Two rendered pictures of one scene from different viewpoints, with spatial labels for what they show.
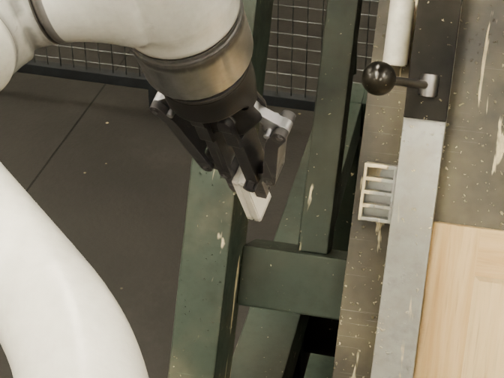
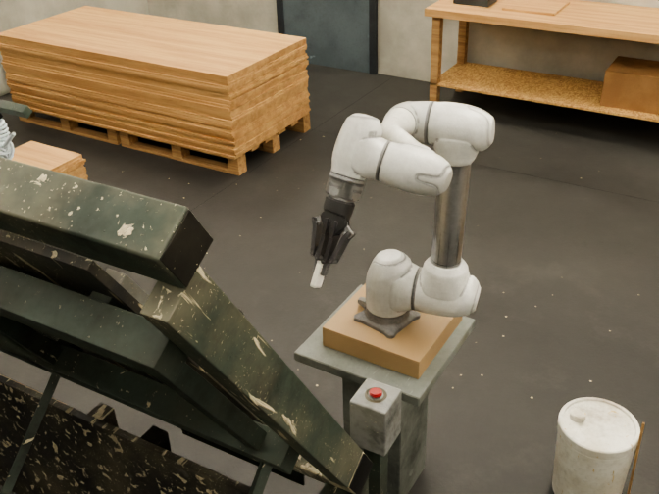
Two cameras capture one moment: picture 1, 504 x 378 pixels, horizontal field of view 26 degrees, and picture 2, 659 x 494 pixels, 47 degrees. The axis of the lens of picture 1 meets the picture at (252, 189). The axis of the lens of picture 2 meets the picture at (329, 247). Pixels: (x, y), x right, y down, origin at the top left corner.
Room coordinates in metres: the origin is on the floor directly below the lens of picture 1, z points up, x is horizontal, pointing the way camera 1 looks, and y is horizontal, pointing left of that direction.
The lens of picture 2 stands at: (2.37, 0.52, 2.52)
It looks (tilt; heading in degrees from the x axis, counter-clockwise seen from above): 32 degrees down; 198
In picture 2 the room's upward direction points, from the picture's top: 2 degrees counter-clockwise
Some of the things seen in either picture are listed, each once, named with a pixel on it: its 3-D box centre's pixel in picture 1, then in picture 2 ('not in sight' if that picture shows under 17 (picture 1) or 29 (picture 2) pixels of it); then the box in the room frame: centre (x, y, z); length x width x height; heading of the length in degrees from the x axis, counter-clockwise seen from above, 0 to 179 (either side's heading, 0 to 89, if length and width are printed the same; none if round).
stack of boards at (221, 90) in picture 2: not in sight; (153, 81); (-3.13, -2.73, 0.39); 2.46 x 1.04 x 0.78; 75
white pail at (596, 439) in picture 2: not in sight; (595, 449); (0.04, 0.84, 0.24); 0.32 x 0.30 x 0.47; 75
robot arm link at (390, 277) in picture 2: not in sight; (391, 280); (0.17, 0.04, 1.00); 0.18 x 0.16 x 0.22; 88
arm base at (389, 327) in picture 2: not in sight; (382, 309); (0.17, 0.01, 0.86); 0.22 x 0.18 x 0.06; 65
